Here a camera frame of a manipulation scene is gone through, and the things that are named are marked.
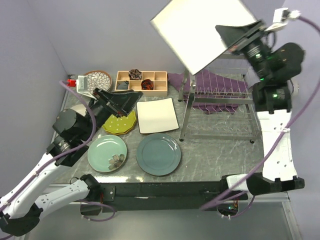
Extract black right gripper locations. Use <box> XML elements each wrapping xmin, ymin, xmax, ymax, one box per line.
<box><xmin>212</xmin><ymin>19</ymin><xmax>272</xmax><ymax>83</ymax></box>

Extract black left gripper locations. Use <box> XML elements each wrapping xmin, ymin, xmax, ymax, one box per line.
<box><xmin>79</xmin><ymin>87</ymin><xmax>143</xmax><ymax>142</ymax></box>

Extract brown rimmed plate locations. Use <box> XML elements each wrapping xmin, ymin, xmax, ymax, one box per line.
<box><xmin>84</xmin><ymin>70</ymin><xmax>112</xmax><ymax>93</ymax></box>

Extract green scalloped plate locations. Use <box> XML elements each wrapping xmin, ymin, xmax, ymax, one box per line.
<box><xmin>102</xmin><ymin>110</ymin><xmax>137</xmax><ymax>136</ymax></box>

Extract cream divided plate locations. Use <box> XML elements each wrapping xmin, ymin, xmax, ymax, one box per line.
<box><xmin>70</xmin><ymin>104</ymin><xmax>87</xmax><ymax>116</ymax></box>

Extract white square plate black rim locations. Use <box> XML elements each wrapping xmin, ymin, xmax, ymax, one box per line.
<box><xmin>136</xmin><ymin>97</ymin><xmax>179</xmax><ymax>134</ymax></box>

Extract mint green flower plate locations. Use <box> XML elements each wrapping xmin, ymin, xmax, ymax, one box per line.
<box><xmin>87</xmin><ymin>135</ymin><xmax>127</xmax><ymax>173</ymax></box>

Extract teal round plate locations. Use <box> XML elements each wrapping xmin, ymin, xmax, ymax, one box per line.
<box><xmin>136</xmin><ymin>133</ymin><xmax>182</xmax><ymax>177</ymax></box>

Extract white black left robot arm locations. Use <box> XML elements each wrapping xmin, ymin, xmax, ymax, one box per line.
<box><xmin>0</xmin><ymin>88</ymin><xmax>143</xmax><ymax>237</ymax></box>

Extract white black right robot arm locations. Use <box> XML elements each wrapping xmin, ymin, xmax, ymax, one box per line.
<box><xmin>215</xmin><ymin>21</ymin><xmax>305</xmax><ymax>200</ymax></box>

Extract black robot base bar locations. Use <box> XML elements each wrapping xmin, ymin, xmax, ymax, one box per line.
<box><xmin>79</xmin><ymin>181</ymin><xmax>251</xmax><ymax>217</ymax></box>

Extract steel dish rack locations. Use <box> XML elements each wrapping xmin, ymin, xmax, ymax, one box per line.
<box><xmin>178</xmin><ymin>53</ymin><xmax>261</xmax><ymax>144</ymax></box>

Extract dark grey rolled fabric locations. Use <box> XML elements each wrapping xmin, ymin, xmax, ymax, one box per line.
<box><xmin>117</xmin><ymin>81</ymin><xmax>129</xmax><ymax>90</ymax></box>

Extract brown patterned rolled fabric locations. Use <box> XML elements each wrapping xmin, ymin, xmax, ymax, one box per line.
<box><xmin>128</xmin><ymin>69</ymin><xmax>142</xmax><ymax>81</ymax></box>

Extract orange black rolled fabric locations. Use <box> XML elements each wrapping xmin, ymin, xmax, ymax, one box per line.
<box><xmin>141</xmin><ymin>79</ymin><xmax>154</xmax><ymax>91</ymax></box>

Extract wooden compartment tray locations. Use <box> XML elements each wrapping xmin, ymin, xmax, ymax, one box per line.
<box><xmin>114</xmin><ymin>70</ymin><xmax>168</xmax><ymax>97</ymax></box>

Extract purple cloth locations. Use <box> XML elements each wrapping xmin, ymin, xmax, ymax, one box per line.
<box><xmin>167</xmin><ymin>69</ymin><xmax>251</xmax><ymax>115</ymax></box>

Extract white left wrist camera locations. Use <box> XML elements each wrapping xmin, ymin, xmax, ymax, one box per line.
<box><xmin>66</xmin><ymin>75</ymin><xmax>96</xmax><ymax>100</ymax></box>

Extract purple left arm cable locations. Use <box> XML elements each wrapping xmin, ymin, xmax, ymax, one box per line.
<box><xmin>0</xmin><ymin>79</ymin><xmax>117</xmax><ymax>222</ymax></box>

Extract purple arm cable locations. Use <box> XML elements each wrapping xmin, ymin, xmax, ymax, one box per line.
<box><xmin>199</xmin><ymin>14</ymin><xmax>320</xmax><ymax>218</ymax></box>
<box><xmin>0</xmin><ymin>79</ymin><xmax>117</xmax><ymax>222</ymax></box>

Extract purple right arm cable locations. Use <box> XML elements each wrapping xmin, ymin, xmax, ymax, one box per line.
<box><xmin>199</xmin><ymin>14</ymin><xmax>320</xmax><ymax>218</ymax></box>

